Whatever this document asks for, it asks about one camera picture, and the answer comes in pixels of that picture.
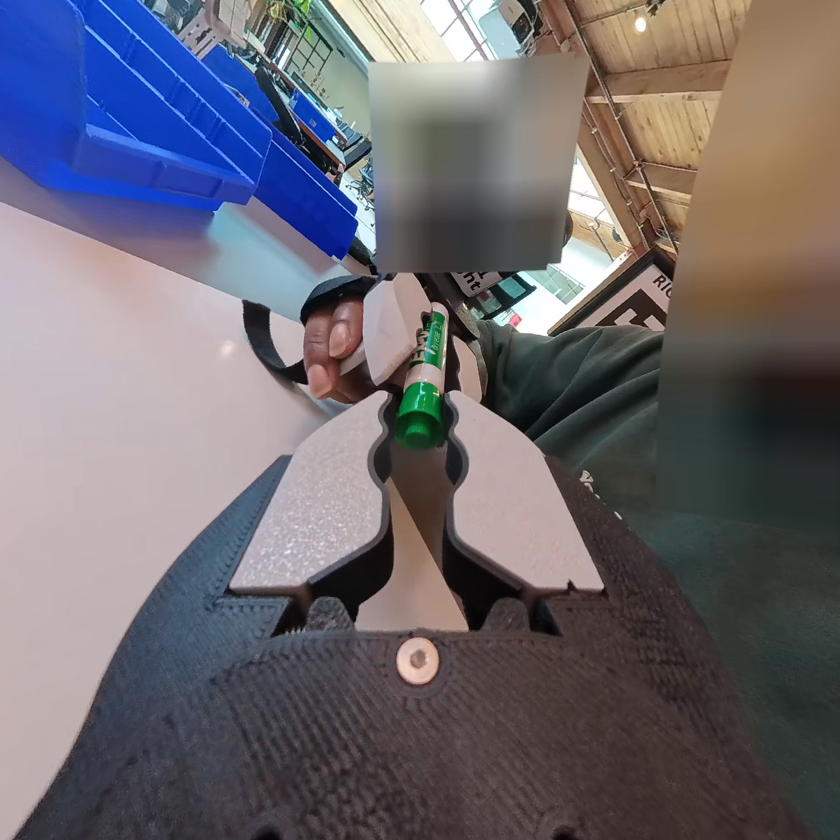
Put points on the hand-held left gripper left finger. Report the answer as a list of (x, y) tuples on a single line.
[(315, 519)]

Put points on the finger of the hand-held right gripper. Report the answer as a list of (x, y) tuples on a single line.
[(467, 368), (391, 328)]

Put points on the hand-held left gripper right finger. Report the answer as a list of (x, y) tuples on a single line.
[(525, 519)]

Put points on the green whiteboard marker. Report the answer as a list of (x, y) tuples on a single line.
[(429, 348)]

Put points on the green marker cap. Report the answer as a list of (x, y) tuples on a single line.
[(420, 414)]

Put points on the white whiteboard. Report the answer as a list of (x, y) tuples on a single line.
[(118, 460)]

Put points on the small blue storage bin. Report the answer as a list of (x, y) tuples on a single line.
[(309, 197)]

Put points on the black framed sign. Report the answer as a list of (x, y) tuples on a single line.
[(617, 295)]

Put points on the person's green sweatshirt torso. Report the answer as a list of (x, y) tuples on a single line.
[(748, 656)]

